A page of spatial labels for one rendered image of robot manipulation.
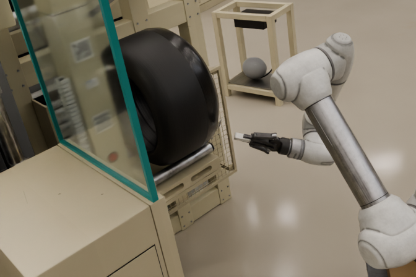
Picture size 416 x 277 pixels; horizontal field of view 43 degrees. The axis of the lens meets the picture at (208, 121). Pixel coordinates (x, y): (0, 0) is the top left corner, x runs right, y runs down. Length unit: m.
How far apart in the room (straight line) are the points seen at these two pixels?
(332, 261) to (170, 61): 1.53
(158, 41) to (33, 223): 0.92
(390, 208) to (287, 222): 1.57
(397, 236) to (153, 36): 1.15
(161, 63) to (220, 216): 1.60
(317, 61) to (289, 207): 1.73
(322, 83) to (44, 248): 0.99
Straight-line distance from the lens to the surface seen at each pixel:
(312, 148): 2.27
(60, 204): 1.54
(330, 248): 3.09
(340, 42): 1.83
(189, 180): 2.25
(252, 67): 4.66
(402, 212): 1.78
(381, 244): 1.74
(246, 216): 3.35
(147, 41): 2.09
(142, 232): 1.44
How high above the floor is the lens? 2.09
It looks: 28 degrees down
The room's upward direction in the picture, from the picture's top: 10 degrees counter-clockwise
